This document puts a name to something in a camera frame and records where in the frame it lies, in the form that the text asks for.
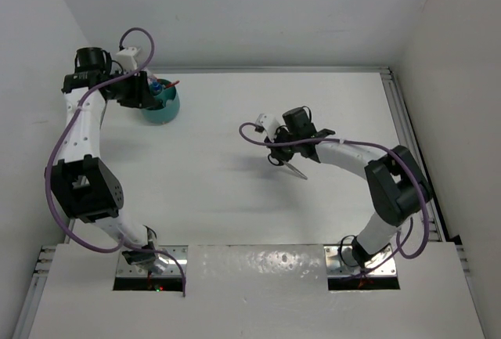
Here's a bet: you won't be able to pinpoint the red gel pen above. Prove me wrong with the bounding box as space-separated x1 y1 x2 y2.
164 80 180 89

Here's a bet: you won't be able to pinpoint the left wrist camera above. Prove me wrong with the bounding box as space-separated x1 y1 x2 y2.
115 46 142 73

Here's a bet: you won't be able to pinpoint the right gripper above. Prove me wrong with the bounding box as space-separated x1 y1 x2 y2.
265 125 300 162

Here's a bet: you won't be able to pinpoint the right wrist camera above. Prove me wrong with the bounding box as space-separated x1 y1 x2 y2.
255 114 282 142

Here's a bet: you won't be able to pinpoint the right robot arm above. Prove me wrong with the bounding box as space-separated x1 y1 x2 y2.
256 106 433 269

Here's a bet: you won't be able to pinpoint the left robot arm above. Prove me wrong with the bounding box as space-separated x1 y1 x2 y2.
49 47 160 274

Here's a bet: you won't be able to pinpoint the teal divided pen holder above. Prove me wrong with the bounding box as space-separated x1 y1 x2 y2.
141 78 180 124

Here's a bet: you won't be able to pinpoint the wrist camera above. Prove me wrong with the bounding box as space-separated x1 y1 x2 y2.
115 46 142 73
255 114 282 142

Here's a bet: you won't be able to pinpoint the large black scissors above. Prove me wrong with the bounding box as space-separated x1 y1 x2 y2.
267 154 308 180

